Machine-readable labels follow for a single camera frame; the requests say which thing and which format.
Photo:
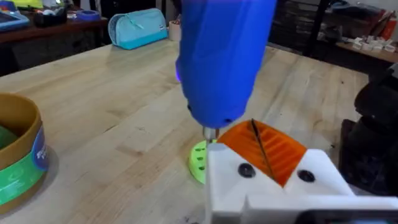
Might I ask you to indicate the white orange left gripper left finger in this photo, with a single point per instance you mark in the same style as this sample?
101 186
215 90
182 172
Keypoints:
228 161

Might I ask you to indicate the white orange left gripper right finger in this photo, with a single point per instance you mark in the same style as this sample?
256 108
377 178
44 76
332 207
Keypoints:
314 165

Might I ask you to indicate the blue electric screwdriver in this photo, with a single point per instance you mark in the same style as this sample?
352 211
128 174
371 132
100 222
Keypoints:
224 62

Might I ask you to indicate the green disc with holes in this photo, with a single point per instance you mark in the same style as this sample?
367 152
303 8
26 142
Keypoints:
197 160

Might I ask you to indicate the wooden shelf with white parts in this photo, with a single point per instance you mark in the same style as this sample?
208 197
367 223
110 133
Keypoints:
373 48

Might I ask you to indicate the light blue zip pouch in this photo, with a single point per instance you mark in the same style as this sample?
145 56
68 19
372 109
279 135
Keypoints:
136 29

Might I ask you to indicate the blue round bowl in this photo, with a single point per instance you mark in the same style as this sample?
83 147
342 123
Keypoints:
88 15

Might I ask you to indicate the tan toy tub green label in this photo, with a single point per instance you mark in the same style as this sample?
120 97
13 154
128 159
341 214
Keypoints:
18 155

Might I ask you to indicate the dark wooden side table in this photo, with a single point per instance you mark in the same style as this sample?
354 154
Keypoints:
46 34

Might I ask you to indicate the black box with small items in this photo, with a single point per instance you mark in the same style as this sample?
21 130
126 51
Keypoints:
49 19

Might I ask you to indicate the blue flat tray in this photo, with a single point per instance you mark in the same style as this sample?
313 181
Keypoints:
12 20

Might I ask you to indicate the black upright post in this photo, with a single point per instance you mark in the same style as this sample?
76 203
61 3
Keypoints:
317 25

